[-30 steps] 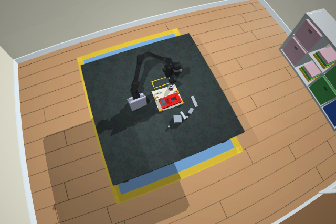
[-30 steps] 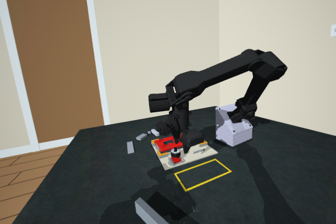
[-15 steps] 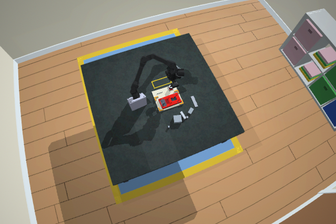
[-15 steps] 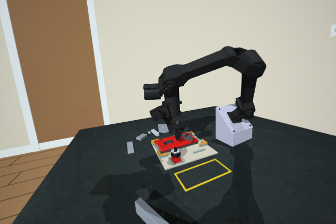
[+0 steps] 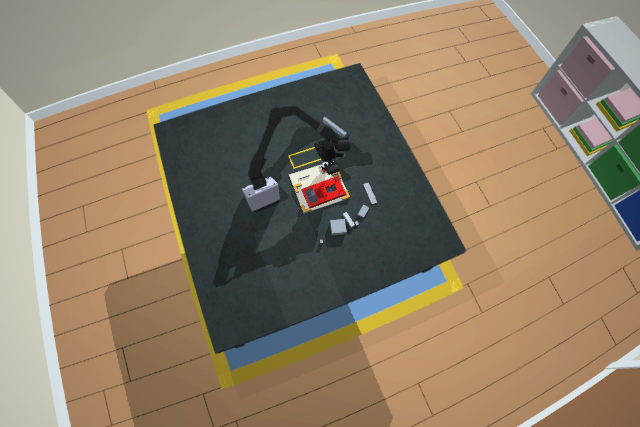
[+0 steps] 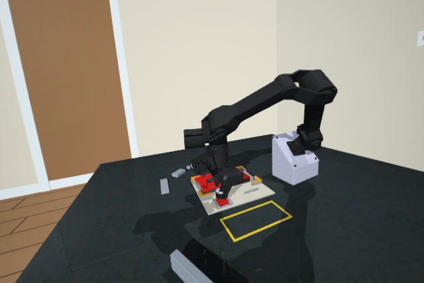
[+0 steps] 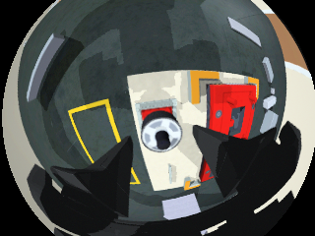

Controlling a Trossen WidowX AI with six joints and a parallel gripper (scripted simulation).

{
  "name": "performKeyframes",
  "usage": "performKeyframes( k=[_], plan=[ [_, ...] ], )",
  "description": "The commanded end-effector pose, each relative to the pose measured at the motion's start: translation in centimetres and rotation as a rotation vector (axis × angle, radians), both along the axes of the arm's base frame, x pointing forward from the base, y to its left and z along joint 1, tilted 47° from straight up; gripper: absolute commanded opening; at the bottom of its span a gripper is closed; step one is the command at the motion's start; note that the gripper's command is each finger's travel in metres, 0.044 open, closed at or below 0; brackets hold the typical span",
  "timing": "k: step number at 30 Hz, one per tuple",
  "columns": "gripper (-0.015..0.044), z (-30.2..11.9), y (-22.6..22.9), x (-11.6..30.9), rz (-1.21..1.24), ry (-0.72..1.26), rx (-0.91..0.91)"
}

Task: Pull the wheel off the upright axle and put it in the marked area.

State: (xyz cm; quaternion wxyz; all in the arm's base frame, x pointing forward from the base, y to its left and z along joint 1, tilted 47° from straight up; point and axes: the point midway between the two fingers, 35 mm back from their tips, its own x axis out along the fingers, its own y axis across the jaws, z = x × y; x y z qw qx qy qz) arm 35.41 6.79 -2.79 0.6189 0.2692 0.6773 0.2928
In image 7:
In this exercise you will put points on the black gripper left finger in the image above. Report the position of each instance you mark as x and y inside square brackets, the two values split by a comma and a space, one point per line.
[107, 180]

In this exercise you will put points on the yellow rectangular outline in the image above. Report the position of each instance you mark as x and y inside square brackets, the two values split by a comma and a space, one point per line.
[106, 103]

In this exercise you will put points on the grey wheel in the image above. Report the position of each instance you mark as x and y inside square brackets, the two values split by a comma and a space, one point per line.
[160, 120]

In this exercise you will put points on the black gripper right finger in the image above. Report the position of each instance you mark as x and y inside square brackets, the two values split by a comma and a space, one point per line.
[229, 157]

